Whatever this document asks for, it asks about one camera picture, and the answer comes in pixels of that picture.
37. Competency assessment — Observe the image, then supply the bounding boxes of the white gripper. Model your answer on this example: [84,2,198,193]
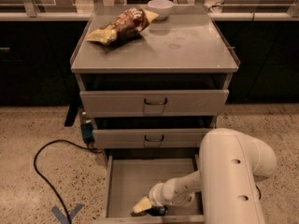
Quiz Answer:
[133,182,174,214]

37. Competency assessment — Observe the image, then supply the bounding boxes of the blue pepsi can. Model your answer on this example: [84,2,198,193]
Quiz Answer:
[147,205,168,217]

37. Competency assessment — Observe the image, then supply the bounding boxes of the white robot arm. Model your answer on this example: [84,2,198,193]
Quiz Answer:
[133,128,278,224]

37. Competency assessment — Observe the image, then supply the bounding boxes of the grey bottom drawer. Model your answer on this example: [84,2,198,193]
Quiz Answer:
[93,154,205,224]

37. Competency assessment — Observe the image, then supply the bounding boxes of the grey drawer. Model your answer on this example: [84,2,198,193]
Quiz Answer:
[80,90,229,118]
[93,128,210,148]
[93,154,205,224]

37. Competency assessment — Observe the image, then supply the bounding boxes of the grey middle drawer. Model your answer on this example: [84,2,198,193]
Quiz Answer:
[93,128,210,148]

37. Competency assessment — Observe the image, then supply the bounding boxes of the grey drawer cabinet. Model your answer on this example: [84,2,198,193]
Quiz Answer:
[69,4,241,161]

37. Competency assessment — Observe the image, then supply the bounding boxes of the grey top drawer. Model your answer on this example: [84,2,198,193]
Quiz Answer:
[80,90,229,118]

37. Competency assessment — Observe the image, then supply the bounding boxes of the long background counter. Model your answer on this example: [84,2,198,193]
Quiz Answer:
[0,9,299,21]

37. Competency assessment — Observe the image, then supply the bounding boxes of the blue tape cross mark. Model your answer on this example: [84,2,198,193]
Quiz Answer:
[51,203,84,224]

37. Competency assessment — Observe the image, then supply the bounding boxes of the blue power adapter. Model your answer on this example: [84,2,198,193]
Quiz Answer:
[80,122,94,144]

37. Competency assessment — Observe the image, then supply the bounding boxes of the brown yellow chip bag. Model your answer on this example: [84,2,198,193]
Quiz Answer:
[87,7,159,46]

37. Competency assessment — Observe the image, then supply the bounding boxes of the white bowl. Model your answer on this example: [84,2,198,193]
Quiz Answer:
[148,0,174,20]

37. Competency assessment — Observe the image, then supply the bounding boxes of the black middle drawer handle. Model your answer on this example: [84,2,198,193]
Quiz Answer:
[144,135,164,143]

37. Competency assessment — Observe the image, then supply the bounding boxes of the black drawer handle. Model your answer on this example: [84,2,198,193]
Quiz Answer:
[144,135,164,143]
[143,98,168,105]

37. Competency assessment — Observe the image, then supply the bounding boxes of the black top drawer handle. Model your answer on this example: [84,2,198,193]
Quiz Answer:
[143,98,168,105]

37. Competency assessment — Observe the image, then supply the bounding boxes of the black cable on left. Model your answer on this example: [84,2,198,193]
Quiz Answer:
[33,139,102,224]

